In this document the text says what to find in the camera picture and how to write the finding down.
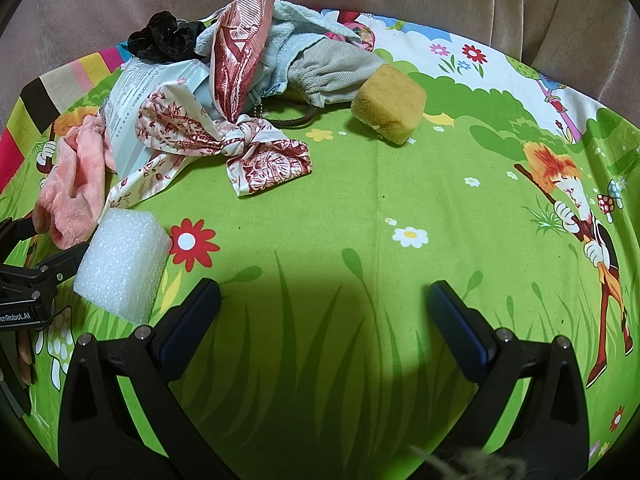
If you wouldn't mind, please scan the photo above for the pink fleece towel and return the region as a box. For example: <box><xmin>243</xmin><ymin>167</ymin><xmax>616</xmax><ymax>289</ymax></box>
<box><xmin>32</xmin><ymin>115</ymin><xmax>115</xmax><ymax>249</ymax></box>

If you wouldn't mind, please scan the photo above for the red white patterned scarf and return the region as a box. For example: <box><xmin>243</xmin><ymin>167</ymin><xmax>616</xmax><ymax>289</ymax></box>
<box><xmin>105</xmin><ymin>21</ymin><xmax>312</xmax><ymax>209</ymax></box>

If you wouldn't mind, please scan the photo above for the light blue towel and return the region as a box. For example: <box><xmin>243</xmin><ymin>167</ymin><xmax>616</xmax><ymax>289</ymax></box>
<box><xmin>194</xmin><ymin>0</ymin><xmax>358</xmax><ymax>98</ymax></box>

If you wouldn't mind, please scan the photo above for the beige pink curtain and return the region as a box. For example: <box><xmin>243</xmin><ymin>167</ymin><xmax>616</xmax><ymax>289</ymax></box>
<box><xmin>1</xmin><ymin>0</ymin><xmax>639</xmax><ymax>122</ymax></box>

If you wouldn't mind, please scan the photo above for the grey herringbone drawstring pouch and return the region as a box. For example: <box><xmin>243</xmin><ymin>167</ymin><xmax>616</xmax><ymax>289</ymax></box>
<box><xmin>271</xmin><ymin>38</ymin><xmax>385</xmax><ymax>129</ymax></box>

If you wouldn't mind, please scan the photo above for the cartoon print green cloth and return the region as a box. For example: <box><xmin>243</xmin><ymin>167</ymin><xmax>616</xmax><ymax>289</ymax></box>
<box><xmin>0</xmin><ymin>8</ymin><xmax>640</xmax><ymax>480</ymax></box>

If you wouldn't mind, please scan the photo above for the white wet wipes pack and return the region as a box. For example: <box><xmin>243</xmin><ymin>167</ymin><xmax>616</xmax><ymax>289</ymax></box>
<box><xmin>102</xmin><ymin>56</ymin><xmax>209</xmax><ymax>179</ymax></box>

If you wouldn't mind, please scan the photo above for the person left hand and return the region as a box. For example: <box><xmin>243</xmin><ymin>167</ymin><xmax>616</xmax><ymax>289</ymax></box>
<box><xmin>15</xmin><ymin>330</ymin><xmax>34</xmax><ymax>385</ymax></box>

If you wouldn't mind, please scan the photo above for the black velvet scrunchie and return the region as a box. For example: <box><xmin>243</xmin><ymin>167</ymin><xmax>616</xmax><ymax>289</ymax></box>
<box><xmin>127</xmin><ymin>11</ymin><xmax>205</xmax><ymax>63</ymax></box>

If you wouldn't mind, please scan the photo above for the white foam block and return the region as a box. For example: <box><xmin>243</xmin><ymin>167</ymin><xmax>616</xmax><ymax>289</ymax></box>
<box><xmin>74</xmin><ymin>209</ymin><xmax>171</xmax><ymax>325</ymax></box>

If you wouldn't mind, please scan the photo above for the yellow sponge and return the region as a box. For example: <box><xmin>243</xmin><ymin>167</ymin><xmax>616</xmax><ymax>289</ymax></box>
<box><xmin>350</xmin><ymin>64</ymin><xmax>426</xmax><ymax>145</ymax></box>

